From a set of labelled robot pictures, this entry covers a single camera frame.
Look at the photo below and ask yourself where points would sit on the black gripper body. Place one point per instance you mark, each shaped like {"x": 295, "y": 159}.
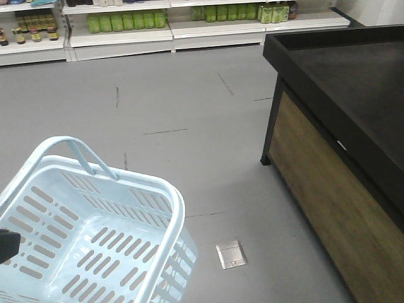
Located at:
{"x": 9, "y": 244}

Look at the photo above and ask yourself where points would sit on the light blue plastic basket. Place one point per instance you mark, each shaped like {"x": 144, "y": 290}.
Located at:
{"x": 93, "y": 233}

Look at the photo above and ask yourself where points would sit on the white store shelving unit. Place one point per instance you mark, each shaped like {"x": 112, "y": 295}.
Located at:
{"x": 84, "y": 30}

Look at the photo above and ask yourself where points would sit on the metal floor outlet plate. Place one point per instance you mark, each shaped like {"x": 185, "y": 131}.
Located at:
{"x": 231, "y": 254}

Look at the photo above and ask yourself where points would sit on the black wooden produce display stand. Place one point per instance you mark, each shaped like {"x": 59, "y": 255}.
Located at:
{"x": 335, "y": 136}

